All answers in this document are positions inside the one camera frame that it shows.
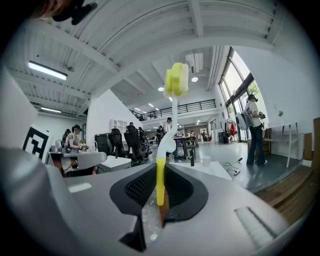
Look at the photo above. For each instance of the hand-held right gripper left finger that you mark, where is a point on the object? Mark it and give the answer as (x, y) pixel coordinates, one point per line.
(82, 212)

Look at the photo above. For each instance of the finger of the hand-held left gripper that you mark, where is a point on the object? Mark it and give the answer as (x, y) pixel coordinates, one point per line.
(85, 160)

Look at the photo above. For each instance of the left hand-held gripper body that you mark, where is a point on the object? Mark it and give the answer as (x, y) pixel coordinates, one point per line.
(15, 120)

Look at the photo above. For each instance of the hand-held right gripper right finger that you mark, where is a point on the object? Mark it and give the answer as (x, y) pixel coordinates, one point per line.
(225, 212)

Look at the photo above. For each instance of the clear drinking glass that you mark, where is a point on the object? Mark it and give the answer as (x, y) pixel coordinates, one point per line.
(171, 158)

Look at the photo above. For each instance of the yellow sponge brush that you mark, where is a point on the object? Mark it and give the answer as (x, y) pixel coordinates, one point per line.
(176, 80)

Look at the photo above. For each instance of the cream plastic cup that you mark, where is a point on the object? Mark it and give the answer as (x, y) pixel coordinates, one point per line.
(206, 161)

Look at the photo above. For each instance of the black office chair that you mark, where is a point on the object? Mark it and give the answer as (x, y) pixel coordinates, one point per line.
(136, 147)
(117, 145)

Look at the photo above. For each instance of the long ceiling tube light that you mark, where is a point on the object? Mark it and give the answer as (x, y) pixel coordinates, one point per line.
(47, 70)
(50, 110)

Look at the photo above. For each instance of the white power strip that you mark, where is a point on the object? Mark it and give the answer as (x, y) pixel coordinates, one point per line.
(236, 171)

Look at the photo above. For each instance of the white shelf cabinet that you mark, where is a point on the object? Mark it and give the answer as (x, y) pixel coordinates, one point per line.
(118, 126)

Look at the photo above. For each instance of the wooden plank platform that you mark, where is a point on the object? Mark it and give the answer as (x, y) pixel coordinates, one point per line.
(287, 195)

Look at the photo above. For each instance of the black-legged work table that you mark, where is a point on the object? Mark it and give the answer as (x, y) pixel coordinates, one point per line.
(183, 140)

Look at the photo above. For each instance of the clothes rack with red garment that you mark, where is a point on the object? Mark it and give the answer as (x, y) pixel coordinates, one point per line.
(232, 128)

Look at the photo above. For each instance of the white round backpack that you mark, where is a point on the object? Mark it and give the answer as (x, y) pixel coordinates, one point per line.
(241, 121)

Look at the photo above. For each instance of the black metal railing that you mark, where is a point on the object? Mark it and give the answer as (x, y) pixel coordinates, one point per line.
(195, 105)

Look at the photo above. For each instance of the small green plant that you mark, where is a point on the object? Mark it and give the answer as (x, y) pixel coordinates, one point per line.
(281, 114)

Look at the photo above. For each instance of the large glass window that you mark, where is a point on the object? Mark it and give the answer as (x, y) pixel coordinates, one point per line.
(235, 77)

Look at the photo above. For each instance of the black head-worn camera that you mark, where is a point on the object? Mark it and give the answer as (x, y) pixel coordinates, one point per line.
(75, 12)

